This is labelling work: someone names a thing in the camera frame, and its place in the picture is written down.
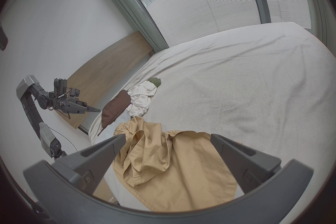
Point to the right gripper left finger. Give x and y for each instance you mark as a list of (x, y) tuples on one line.
[(86, 165)]

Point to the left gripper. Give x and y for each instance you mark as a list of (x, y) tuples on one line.
[(74, 107)]

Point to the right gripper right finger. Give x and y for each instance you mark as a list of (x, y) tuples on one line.
[(246, 165)]

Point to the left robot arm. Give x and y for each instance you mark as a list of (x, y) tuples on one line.
[(31, 104)]

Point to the bed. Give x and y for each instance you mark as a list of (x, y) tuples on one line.
[(236, 73)]

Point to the brown garment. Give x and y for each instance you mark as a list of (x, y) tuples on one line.
[(112, 110)]

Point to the tan shorts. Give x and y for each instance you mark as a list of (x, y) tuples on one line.
[(183, 165)]

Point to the white garment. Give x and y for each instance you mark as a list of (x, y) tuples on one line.
[(140, 102)]

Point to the green garment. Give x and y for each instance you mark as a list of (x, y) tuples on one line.
[(156, 82)]

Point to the window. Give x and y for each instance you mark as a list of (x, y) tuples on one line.
[(131, 2)]

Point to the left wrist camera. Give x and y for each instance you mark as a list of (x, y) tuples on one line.
[(75, 92)]

